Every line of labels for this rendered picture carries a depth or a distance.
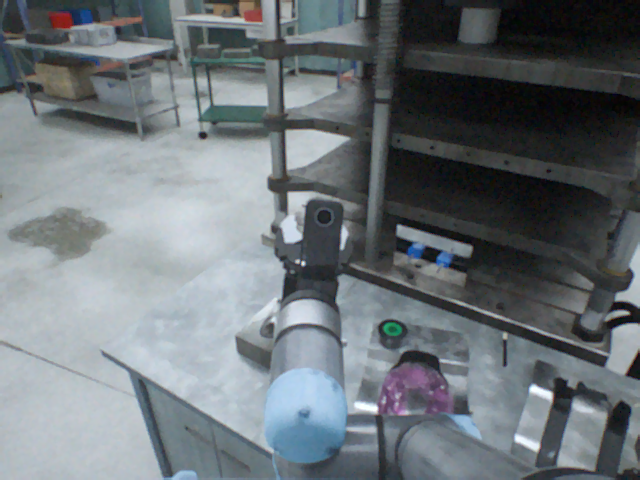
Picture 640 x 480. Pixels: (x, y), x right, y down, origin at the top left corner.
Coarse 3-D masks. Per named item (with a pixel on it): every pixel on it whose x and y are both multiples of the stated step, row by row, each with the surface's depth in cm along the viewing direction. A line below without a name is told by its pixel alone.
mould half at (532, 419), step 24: (552, 384) 108; (576, 384) 117; (600, 384) 117; (528, 408) 104; (576, 408) 102; (600, 408) 102; (528, 432) 102; (576, 432) 100; (600, 432) 99; (528, 456) 98; (576, 456) 97; (624, 456) 95
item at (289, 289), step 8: (288, 248) 59; (296, 248) 60; (288, 256) 58; (296, 256) 58; (288, 264) 57; (296, 264) 57; (288, 272) 58; (296, 272) 57; (288, 280) 58; (296, 280) 58; (288, 288) 58; (296, 288) 58; (336, 288) 58; (288, 296) 53; (296, 296) 52; (304, 296) 51; (312, 296) 51; (320, 296) 51; (328, 296) 52; (336, 296) 59; (288, 304) 52; (328, 304) 52; (336, 304) 53
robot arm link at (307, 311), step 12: (300, 300) 50; (312, 300) 50; (288, 312) 50; (300, 312) 49; (312, 312) 49; (324, 312) 49; (336, 312) 51; (276, 324) 50; (288, 324) 48; (324, 324) 48; (336, 324) 49; (276, 336) 48
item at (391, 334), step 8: (384, 320) 125; (392, 320) 125; (384, 328) 122; (392, 328) 124; (400, 328) 122; (384, 336) 119; (392, 336) 119; (400, 336) 119; (384, 344) 120; (392, 344) 119; (400, 344) 120
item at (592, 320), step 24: (264, 0) 145; (360, 0) 197; (264, 24) 149; (360, 72) 212; (624, 216) 120; (624, 240) 121; (624, 264) 124; (600, 312) 134; (576, 336) 141; (600, 336) 137
